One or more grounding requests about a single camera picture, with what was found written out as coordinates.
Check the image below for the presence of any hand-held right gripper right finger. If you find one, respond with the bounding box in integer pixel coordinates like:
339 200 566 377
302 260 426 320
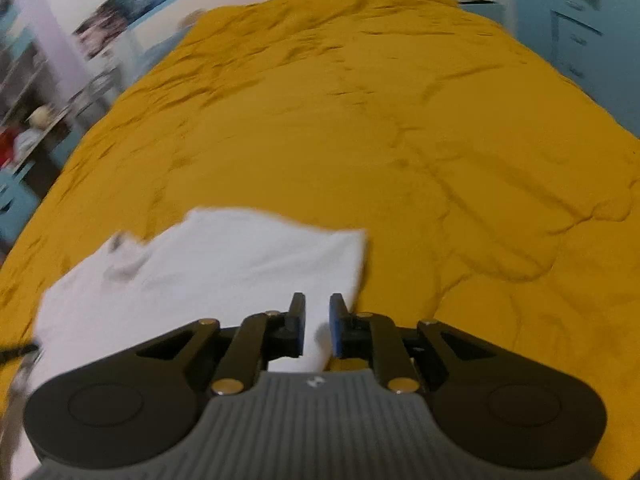
328 293 501 395

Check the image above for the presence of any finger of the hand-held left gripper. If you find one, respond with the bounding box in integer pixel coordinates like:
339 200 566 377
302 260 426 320
0 342 41 365

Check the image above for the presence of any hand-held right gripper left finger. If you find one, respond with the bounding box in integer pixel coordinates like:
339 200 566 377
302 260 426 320
134 292 307 395

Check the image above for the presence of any white small garment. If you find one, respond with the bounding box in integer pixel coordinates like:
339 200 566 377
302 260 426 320
9 206 370 480

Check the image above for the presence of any mustard yellow bed blanket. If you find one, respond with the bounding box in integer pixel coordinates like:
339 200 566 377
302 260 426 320
0 0 640 480

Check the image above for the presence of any cluttered shelf unit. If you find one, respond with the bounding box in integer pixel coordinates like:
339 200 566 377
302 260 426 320
0 0 126 251

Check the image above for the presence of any light blue pillow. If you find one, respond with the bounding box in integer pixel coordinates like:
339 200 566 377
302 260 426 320
145 9 207 63

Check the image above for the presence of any white nightstand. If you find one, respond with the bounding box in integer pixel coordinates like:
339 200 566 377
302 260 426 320
442 0 508 23

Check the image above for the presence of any blue drawer cabinet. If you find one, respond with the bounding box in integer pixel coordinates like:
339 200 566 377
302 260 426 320
515 0 640 126

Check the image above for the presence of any wall poster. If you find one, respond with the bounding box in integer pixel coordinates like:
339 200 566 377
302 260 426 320
72 0 211 61

